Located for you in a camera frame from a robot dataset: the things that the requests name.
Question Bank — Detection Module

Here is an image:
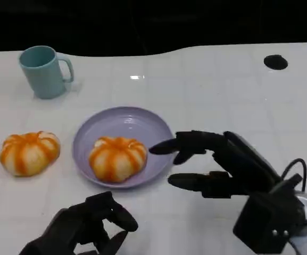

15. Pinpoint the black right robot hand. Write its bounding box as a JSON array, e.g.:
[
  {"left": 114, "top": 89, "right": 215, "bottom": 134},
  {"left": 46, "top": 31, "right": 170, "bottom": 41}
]
[{"left": 148, "top": 130, "right": 281, "bottom": 199}]

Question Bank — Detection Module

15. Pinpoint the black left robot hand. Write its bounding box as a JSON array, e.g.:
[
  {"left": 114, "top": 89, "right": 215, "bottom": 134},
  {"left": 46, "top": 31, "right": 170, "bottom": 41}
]
[{"left": 19, "top": 191, "right": 139, "bottom": 255}]

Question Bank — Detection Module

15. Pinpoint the orange and white bread roll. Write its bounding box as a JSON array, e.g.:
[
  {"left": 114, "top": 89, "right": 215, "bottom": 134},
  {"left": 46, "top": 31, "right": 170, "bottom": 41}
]
[
  {"left": 0, "top": 131, "right": 61, "bottom": 178},
  {"left": 88, "top": 136, "right": 148, "bottom": 183}
]

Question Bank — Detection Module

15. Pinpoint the lilac plate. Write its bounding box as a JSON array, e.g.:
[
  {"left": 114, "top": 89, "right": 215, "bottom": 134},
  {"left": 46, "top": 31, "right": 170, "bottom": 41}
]
[{"left": 72, "top": 106, "right": 176, "bottom": 189}]

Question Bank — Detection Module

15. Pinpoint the pale green mug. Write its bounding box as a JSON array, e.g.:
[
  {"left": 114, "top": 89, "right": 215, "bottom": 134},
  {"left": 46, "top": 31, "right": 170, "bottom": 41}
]
[{"left": 19, "top": 45, "right": 75, "bottom": 100}]

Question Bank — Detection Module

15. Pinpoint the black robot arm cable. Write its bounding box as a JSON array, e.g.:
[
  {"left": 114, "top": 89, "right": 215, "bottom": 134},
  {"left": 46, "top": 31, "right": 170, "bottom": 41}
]
[{"left": 280, "top": 158, "right": 307, "bottom": 192}]

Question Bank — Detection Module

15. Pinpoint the black table cable grommet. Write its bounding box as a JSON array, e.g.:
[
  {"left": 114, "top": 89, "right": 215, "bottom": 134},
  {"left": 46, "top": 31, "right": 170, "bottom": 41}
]
[{"left": 263, "top": 54, "right": 289, "bottom": 71}]

